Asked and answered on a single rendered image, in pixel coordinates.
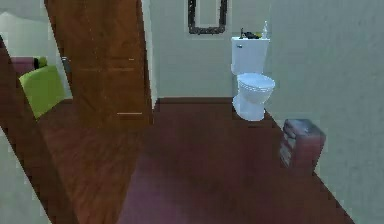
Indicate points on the white toilet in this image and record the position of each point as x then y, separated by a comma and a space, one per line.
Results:
251, 76

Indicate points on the brown wooden room door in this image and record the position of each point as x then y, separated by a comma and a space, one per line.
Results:
106, 66

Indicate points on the clear spray bottle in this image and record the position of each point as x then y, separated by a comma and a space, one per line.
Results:
265, 30

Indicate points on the green armchair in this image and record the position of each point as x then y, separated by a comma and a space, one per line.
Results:
43, 88

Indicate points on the dark red sofa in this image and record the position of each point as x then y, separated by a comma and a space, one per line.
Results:
21, 65

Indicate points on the black framed wall mirror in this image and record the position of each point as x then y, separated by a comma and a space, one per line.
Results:
206, 29

